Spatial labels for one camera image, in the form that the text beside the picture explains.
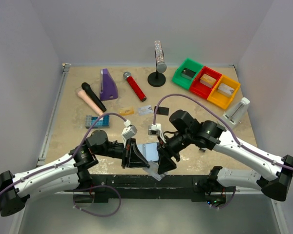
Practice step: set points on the glitter microphone on stand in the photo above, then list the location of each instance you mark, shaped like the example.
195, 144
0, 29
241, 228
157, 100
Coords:
159, 55

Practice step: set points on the red microphone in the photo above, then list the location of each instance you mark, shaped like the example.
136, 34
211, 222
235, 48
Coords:
135, 87

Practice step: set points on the dark card in green bin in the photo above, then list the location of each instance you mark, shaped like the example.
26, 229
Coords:
188, 74

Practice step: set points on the black microphone stand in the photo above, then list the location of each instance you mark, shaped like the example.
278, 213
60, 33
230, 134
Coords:
156, 79

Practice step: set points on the aluminium left frame rail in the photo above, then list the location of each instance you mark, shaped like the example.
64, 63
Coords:
43, 152

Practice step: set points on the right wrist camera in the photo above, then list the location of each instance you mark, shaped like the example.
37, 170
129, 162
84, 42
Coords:
156, 130

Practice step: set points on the white card in yellow bin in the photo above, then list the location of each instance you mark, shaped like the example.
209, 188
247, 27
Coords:
225, 90

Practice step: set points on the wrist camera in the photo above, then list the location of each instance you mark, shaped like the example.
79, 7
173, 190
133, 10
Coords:
128, 132
156, 130

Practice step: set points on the purple metronome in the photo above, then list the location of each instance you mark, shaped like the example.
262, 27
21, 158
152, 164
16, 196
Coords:
108, 87

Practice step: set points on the white grey metronome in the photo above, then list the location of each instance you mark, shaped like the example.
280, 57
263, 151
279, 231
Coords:
234, 114

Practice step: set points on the tan card in red bin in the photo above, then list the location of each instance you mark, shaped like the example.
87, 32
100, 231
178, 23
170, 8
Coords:
207, 80

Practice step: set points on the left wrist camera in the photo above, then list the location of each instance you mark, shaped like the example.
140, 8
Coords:
128, 132

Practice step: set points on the silver white credit card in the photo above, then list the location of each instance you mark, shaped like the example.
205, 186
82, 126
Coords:
145, 110

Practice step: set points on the gold VIP card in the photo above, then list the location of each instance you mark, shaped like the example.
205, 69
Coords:
126, 111

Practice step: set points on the blue grey brick block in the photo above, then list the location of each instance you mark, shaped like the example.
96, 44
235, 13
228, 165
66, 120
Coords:
100, 124

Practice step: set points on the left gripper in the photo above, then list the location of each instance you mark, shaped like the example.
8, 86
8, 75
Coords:
124, 153

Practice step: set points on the green storage bin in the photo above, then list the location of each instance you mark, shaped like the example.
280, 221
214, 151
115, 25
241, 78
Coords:
190, 64

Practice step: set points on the yellow storage bin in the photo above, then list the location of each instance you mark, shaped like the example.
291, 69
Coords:
219, 99

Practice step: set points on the black VIP card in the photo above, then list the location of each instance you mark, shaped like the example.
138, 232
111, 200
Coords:
161, 110

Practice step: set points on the red storage bin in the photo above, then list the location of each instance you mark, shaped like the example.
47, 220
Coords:
198, 88

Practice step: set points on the blue leather card holder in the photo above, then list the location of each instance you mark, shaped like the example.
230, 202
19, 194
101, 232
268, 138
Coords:
149, 151

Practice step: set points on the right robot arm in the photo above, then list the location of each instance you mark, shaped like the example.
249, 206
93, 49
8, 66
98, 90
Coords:
270, 174

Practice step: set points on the pink microphone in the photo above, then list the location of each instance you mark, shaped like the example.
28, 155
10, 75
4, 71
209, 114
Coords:
82, 95

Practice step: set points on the black microphone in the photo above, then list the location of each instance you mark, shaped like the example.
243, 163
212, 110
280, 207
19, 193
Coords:
87, 88

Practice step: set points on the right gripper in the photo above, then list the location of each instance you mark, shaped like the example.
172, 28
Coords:
166, 150

